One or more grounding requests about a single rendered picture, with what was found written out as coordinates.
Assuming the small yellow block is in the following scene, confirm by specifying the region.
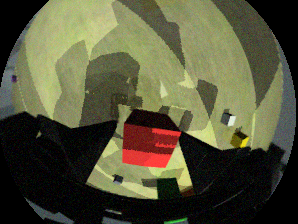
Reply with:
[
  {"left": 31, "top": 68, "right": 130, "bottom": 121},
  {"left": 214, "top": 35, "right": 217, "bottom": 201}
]
[{"left": 230, "top": 132, "right": 249, "bottom": 148}]

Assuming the red block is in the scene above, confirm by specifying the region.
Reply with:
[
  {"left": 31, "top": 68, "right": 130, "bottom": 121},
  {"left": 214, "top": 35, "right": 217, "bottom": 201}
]
[{"left": 122, "top": 109, "right": 182, "bottom": 168}]

